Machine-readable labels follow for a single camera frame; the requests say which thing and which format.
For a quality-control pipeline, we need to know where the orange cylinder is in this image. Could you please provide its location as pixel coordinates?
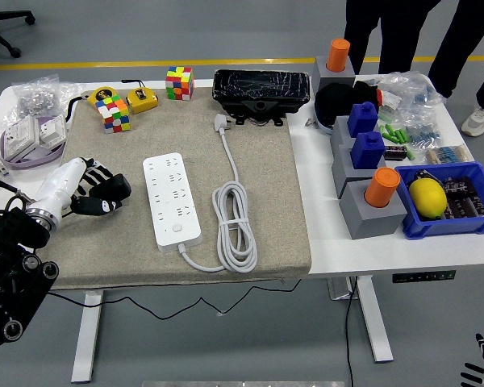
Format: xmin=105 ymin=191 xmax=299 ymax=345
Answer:
xmin=364 ymin=167 xmax=402 ymax=209
xmin=326 ymin=38 xmax=351 ymax=73

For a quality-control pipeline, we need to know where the white table leg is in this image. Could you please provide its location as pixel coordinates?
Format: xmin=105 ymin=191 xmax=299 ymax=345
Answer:
xmin=354 ymin=276 xmax=394 ymax=364
xmin=70 ymin=289 xmax=104 ymax=384

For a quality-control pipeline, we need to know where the blue plastic bin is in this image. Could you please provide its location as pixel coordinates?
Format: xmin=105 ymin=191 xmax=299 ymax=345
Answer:
xmin=394 ymin=160 xmax=484 ymax=241

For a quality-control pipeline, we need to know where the thin black plug cord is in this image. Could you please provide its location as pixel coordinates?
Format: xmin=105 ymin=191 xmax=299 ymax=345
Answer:
xmin=48 ymin=277 xmax=303 ymax=322

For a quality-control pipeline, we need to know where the dark printed capacitor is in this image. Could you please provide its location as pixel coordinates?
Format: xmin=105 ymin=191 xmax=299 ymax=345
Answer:
xmin=382 ymin=145 xmax=408 ymax=161

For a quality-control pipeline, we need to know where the clear bag of tan resistors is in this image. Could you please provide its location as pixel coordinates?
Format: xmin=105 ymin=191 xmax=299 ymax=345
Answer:
xmin=425 ymin=144 xmax=475 ymax=165

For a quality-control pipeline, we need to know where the purple tray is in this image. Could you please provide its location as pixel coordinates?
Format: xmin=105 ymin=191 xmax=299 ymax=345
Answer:
xmin=0 ymin=114 xmax=68 ymax=170

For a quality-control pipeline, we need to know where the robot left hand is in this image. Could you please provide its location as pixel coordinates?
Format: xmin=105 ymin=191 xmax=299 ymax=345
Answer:
xmin=30 ymin=156 xmax=124 ymax=227

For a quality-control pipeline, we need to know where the black film-wrapped device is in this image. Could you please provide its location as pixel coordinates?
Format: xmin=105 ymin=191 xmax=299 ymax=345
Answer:
xmin=211 ymin=69 xmax=311 ymax=127

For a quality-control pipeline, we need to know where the black office chair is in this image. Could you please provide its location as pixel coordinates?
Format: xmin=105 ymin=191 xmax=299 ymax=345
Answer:
xmin=0 ymin=0 xmax=36 ymax=59

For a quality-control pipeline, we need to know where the white cord with plug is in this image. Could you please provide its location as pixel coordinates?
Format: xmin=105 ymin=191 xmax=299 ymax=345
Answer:
xmin=178 ymin=113 xmax=260 ymax=274

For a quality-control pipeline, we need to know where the white socket box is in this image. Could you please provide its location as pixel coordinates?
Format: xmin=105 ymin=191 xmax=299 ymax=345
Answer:
xmin=2 ymin=114 xmax=40 ymax=160
xmin=38 ymin=114 xmax=69 ymax=147

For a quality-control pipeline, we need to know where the grey square block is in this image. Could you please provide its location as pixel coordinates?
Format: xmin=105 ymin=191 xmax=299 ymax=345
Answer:
xmin=311 ymin=56 xmax=357 ymax=93
xmin=329 ymin=115 xmax=382 ymax=148
xmin=331 ymin=143 xmax=388 ymax=199
xmin=338 ymin=179 xmax=408 ymax=241

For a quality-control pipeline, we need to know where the black plug adapter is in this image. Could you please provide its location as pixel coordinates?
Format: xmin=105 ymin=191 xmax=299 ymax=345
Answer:
xmin=89 ymin=173 xmax=132 ymax=202

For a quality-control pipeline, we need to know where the round yellow tape measure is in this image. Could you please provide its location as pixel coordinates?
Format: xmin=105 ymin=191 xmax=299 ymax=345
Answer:
xmin=65 ymin=85 xmax=120 ymax=123

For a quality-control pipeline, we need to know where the white blue round dish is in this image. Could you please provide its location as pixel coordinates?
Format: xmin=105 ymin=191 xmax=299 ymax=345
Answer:
xmin=313 ymin=100 xmax=336 ymax=136

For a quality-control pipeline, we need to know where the grey under-table box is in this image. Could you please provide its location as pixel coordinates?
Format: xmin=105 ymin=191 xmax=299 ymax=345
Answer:
xmin=326 ymin=277 xmax=358 ymax=302

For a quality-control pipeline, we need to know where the large clear bag of resistors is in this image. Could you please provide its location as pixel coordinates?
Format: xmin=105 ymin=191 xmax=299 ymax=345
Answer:
xmin=377 ymin=70 xmax=444 ymax=112

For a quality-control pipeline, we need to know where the black table control panel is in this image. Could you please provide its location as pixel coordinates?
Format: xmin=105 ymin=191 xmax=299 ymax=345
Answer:
xmin=391 ymin=268 xmax=457 ymax=285

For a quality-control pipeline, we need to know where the grey-brown mat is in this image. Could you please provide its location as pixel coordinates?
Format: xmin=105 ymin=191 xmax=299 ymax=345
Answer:
xmin=44 ymin=86 xmax=312 ymax=290

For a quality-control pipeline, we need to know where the clear bag of blue resistors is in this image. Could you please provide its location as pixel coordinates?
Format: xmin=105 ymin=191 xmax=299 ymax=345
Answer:
xmin=403 ymin=108 xmax=443 ymax=146

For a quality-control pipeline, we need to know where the blue block with knob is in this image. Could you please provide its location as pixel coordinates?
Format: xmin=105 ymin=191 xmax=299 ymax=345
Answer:
xmin=346 ymin=101 xmax=379 ymax=139
xmin=349 ymin=131 xmax=386 ymax=170

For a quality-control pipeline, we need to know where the dark brown capacitor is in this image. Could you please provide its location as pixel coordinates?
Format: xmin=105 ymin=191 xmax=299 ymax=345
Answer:
xmin=446 ymin=195 xmax=484 ymax=221
xmin=443 ymin=176 xmax=478 ymax=198

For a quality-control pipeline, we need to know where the white power strip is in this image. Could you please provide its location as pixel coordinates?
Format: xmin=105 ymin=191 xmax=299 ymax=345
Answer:
xmin=142 ymin=152 xmax=203 ymax=254

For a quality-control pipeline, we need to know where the black cloth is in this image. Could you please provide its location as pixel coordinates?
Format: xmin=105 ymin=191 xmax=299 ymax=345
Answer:
xmin=314 ymin=80 xmax=382 ymax=126

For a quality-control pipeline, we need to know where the person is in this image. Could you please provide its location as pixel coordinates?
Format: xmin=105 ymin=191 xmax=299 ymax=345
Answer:
xmin=344 ymin=0 xmax=428 ymax=76
xmin=427 ymin=0 xmax=484 ymax=137

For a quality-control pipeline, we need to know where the clear bag of metal nuts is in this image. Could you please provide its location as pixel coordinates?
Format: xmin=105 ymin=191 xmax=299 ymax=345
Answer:
xmin=2 ymin=74 xmax=85 ymax=126

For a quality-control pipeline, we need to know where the yellow lemon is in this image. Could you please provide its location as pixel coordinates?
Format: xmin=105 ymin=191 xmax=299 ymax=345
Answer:
xmin=409 ymin=178 xmax=448 ymax=221

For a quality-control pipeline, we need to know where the black hanging cable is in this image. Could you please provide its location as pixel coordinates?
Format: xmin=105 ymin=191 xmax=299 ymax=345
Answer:
xmin=344 ymin=277 xmax=358 ymax=387

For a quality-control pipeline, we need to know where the square yellow tape measure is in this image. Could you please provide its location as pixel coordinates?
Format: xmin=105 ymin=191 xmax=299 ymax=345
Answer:
xmin=121 ymin=78 xmax=160 ymax=115

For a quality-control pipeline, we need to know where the red white labelled item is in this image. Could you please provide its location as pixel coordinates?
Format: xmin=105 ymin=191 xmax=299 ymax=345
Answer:
xmin=375 ymin=88 xmax=403 ymax=110

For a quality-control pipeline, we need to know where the colourful puzzle cube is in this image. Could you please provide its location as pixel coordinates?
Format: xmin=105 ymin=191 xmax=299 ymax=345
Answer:
xmin=95 ymin=94 xmax=131 ymax=135
xmin=165 ymin=66 xmax=195 ymax=101

